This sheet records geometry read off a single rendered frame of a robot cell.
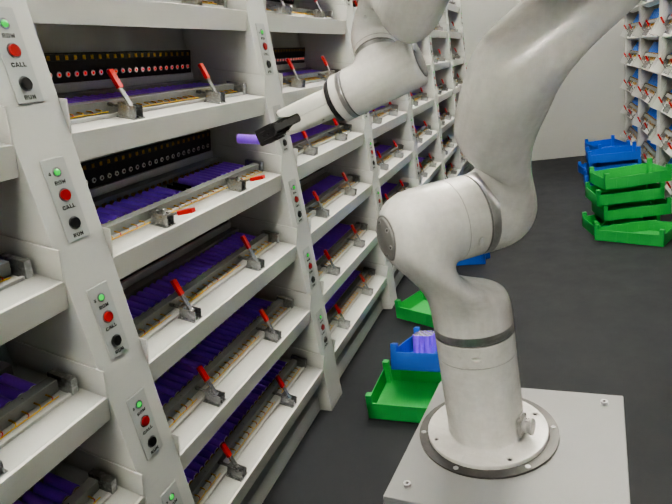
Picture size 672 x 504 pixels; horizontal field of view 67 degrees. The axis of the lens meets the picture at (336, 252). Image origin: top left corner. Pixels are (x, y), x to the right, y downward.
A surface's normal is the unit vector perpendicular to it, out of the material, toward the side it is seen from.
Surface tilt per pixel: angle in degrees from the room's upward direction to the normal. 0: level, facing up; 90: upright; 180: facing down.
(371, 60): 52
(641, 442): 0
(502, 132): 121
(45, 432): 15
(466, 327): 87
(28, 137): 90
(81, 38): 90
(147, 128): 105
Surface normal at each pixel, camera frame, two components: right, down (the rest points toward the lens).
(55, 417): 0.07, -0.91
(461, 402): -0.68, 0.32
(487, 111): -0.58, 0.64
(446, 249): 0.41, 0.25
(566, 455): -0.18, -0.95
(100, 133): 0.93, 0.21
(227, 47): -0.37, 0.36
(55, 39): 0.92, -0.04
